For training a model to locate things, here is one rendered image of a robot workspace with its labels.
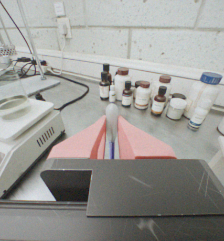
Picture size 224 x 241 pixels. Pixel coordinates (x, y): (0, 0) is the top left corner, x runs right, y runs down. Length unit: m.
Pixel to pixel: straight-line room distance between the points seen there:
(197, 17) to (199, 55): 0.11
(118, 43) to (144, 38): 0.11
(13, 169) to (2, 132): 0.06
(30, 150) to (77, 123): 0.15
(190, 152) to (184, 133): 0.07
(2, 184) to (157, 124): 0.36
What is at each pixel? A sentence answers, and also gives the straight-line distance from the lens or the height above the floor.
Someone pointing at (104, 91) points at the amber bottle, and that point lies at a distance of 0.47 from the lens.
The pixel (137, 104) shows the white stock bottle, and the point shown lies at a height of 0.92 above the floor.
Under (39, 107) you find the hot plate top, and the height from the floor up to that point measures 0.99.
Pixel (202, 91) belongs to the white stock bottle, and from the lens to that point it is 0.41.
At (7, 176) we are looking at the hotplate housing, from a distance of 0.27.
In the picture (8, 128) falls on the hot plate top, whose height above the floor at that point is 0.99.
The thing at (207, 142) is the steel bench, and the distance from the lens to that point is 0.39.
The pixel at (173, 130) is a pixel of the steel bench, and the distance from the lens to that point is 0.38.
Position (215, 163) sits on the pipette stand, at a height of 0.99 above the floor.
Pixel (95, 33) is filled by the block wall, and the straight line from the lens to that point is 0.68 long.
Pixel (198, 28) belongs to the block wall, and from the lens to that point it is 0.54.
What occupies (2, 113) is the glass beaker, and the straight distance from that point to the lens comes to 0.28.
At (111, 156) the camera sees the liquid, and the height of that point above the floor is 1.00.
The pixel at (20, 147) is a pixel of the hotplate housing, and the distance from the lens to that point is 0.26.
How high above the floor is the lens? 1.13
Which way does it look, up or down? 38 degrees down
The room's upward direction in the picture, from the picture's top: straight up
